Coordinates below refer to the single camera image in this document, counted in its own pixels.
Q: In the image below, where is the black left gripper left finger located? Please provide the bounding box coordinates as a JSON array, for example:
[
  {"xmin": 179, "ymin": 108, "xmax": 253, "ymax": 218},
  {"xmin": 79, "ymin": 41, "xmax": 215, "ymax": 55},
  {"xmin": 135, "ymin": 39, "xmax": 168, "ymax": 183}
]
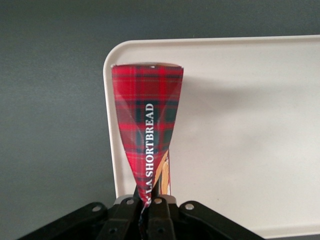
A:
[{"xmin": 16, "ymin": 197, "xmax": 141, "ymax": 240}]

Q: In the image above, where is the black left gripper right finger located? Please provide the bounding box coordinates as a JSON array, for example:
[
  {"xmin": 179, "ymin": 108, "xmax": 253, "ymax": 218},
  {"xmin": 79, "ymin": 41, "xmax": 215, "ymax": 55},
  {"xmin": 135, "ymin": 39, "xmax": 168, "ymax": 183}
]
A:
[{"xmin": 147, "ymin": 196, "xmax": 266, "ymax": 240}]

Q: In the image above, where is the red tartan cookie box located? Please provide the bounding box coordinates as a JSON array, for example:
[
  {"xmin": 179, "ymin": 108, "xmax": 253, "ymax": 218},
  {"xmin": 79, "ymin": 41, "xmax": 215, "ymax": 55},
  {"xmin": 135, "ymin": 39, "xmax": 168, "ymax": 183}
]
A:
[{"xmin": 110, "ymin": 62, "xmax": 185, "ymax": 227}]

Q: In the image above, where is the cream plastic tray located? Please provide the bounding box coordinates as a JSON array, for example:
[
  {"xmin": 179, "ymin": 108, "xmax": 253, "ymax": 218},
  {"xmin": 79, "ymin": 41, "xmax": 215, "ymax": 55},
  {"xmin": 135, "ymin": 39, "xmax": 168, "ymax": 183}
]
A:
[{"xmin": 102, "ymin": 34, "xmax": 320, "ymax": 240}]

